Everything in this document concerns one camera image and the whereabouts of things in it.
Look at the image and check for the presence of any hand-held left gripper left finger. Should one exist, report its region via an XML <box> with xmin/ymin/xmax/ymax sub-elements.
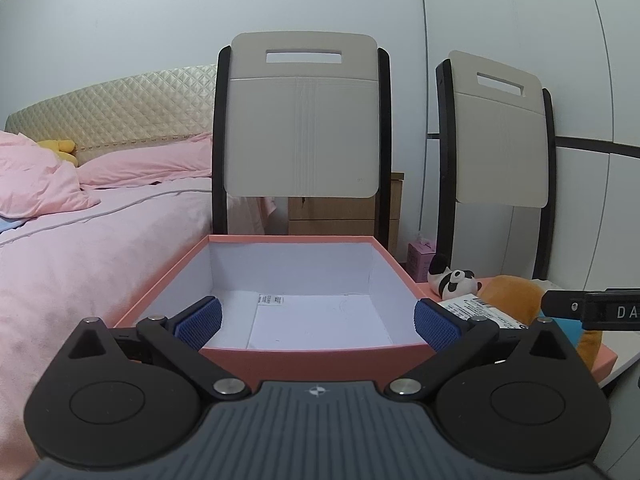
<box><xmin>67</xmin><ymin>296</ymin><xmax>251</xmax><ymax>402</ymax></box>

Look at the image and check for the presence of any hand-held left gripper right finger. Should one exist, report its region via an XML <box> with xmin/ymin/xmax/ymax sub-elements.
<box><xmin>386</xmin><ymin>298</ymin><xmax>571</xmax><ymax>402</ymax></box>

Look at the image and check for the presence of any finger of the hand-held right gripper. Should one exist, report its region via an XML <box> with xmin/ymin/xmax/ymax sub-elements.
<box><xmin>539</xmin><ymin>290</ymin><xmax>587</xmax><ymax>333</ymax></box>

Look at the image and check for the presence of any pink box lid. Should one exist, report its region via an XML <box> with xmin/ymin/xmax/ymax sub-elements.
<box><xmin>415</xmin><ymin>276</ymin><xmax>617</xmax><ymax>377</ymax></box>

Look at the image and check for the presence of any pink cardboard box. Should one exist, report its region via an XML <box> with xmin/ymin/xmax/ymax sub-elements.
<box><xmin>112</xmin><ymin>234</ymin><xmax>436</xmax><ymax>387</ymax></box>

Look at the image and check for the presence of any white desktop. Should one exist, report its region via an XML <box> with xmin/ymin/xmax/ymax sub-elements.
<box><xmin>597</xmin><ymin>345</ymin><xmax>640</xmax><ymax>398</ymax></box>

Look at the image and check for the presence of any white labelled packet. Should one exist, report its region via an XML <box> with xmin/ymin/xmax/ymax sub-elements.
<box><xmin>437</xmin><ymin>294</ymin><xmax>524</xmax><ymax>332</ymax></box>

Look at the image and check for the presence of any panda plush toy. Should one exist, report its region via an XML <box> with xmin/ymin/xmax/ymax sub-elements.
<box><xmin>428</xmin><ymin>253</ymin><xmax>484</xmax><ymax>298</ymax></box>

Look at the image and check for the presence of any orange plush toy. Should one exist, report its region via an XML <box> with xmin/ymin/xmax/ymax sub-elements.
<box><xmin>479</xmin><ymin>275</ymin><xmax>604</xmax><ymax>377</ymax></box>

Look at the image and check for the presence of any small pink carton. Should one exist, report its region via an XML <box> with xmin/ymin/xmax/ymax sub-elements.
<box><xmin>407</xmin><ymin>240</ymin><xmax>439</xmax><ymax>284</ymax></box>

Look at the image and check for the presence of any wooden nightstand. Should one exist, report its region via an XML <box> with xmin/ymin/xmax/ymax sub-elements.
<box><xmin>287</xmin><ymin>172</ymin><xmax>406</xmax><ymax>260</ymax></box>

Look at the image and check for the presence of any pink pillow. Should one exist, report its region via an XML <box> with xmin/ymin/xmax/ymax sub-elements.
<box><xmin>77</xmin><ymin>131</ymin><xmax>217</xmax><ymax>190</ymax></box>

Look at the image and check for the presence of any pink duvet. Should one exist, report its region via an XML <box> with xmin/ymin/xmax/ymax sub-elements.
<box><xmin>0</xmin><ymin>130</ymin><xmax>102</xmax><ymax>221</ymax></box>

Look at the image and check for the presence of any yellow plush toy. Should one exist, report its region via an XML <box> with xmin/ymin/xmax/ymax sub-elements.
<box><xmin>37</xmin><ymin>139</ymin><xmax>79</xmax><ymax>167</ymax></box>

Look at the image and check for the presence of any beige quilted headboard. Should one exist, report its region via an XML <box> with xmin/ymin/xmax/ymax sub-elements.
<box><xmin>5</xmin><ymin>64</ymin><xmax>219</xmax><ymax>166</ymax></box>

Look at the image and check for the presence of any beige chair with black frame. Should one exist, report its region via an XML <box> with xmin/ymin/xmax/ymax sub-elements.
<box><xmin>211</xmin><ymin>32</ymin><xmax>392</xmax><ymax>253</ymax></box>
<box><xmin>434</xmin><ymin>50</ymin><xmax>557</xmax><ymax>283</ymax></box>

